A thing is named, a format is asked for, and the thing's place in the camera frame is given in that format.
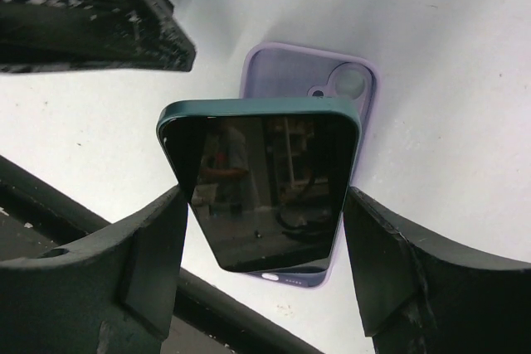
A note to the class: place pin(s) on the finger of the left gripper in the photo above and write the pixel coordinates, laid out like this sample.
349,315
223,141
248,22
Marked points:
39,36

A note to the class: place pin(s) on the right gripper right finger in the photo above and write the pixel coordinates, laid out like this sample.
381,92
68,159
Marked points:
420,292

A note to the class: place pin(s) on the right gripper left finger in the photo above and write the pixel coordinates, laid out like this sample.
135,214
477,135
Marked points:
112,291

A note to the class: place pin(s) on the black smartphone teal frame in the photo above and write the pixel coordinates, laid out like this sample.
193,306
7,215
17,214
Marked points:
266,179

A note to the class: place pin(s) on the lavender phone case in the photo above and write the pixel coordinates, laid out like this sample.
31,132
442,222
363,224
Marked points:
277,70

